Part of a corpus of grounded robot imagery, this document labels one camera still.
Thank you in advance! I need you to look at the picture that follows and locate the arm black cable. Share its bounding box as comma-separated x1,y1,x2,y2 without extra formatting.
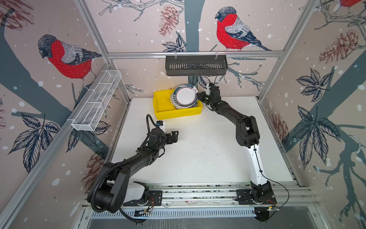
118,207,149,224
253,144,290,211

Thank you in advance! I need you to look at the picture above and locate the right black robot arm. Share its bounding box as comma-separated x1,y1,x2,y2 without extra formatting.
197,83,276,205

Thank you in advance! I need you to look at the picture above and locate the black hanging wire basket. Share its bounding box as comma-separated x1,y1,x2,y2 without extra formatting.
165,55,228,76

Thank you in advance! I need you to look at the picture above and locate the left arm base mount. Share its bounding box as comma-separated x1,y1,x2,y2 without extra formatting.
123,190,163,207

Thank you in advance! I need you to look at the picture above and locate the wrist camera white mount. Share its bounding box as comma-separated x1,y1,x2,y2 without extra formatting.
156,120,166,133
206,86,211,96

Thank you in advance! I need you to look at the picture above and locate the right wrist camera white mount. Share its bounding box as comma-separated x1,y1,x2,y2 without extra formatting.
206,86,211,96

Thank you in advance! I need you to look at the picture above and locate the green rim plate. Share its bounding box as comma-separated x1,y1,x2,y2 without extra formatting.
170,84,198,109

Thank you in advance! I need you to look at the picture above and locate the aluminium frame rail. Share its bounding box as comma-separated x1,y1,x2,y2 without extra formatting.
108,51,284,60

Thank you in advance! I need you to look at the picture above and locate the white wire mesh shelf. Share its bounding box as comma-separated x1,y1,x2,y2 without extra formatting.
71,70,122,132

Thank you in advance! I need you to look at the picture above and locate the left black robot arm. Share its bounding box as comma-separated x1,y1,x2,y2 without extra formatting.
87,127,179,213

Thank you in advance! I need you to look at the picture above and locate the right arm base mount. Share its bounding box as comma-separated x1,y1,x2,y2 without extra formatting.
235,189,277,205

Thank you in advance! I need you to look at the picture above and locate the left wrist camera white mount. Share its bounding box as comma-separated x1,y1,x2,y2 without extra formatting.
156,120,166,133

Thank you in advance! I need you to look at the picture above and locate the yellow plastic bin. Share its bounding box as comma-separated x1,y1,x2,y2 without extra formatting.
153,89,203,120

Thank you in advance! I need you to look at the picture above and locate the plain cream plate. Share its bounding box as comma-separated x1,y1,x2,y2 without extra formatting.
170,92,197,109

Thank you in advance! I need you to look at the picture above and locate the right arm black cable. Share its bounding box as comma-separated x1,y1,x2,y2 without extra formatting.
253,144,290,211

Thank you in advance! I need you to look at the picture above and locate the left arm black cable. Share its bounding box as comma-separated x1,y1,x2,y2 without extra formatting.
118,207,149,224

